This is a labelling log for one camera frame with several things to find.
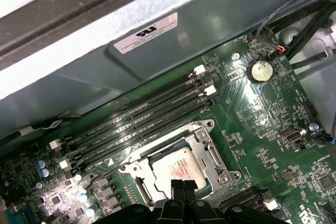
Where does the black PC case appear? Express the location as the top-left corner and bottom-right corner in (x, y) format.
(0, 0), (336, 143)

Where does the internal USB port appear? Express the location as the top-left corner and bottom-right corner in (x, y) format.
(278, 128), (308, 146)

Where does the black cable bundle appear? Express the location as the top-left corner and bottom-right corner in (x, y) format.
(285, 0), (336, 63)

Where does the black RAM slot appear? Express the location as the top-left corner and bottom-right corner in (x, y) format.
(62, 73), (200, 143)
(68, 82), (207, 154)
(227, 188), (272, 210)
(78, 100), (217, 172)
(73, 91), (212, 163)
(219, 184), (259, 205)

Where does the CPU socket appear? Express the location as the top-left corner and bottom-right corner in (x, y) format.
(118, 119), (242, 209)

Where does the silver CPU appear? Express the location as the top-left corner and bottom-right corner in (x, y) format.
(150, 146), (211, 192)

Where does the white case label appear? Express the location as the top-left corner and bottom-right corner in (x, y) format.
(113, 12), (179, 53)

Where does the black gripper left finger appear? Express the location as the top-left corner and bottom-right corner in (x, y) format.
(91, 179), (186, 224)

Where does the coin battery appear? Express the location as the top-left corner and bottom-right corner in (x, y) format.
(248, 58), (274, 83)

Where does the wire locking lever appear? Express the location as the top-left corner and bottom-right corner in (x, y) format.
(88, 155), (133, 190)
(219, 171), (244, 206)

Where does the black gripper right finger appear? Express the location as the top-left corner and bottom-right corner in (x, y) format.
(183, 180), (288, 224)

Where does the green motherboard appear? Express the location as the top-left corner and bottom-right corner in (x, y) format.
(0, 34), (336, 224)

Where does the black labelled cable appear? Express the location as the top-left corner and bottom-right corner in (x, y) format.
(0, 119), (65, 143)

